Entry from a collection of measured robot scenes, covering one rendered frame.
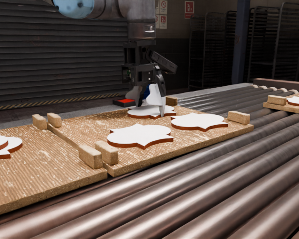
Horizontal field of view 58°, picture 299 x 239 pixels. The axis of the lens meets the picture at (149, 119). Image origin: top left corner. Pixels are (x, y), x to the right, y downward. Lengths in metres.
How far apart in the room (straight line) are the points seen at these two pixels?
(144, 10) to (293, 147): 0.47
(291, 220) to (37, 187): 0.35
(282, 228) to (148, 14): 0.55
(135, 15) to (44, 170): 0.44
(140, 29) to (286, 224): 0.53
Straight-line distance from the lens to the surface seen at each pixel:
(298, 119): 0.95
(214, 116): 0.74
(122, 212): 0.39
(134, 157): 0.50
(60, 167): 0.48
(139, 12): 0.73
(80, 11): 0.64
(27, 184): 0.45
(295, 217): 0.44
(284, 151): 0.64
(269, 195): 0.47
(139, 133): 0.59
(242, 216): 0.41
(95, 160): 0.45
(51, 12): 5.52
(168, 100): 0.91
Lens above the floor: 1.14
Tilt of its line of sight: 16 degrees down
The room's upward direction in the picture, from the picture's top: straight up
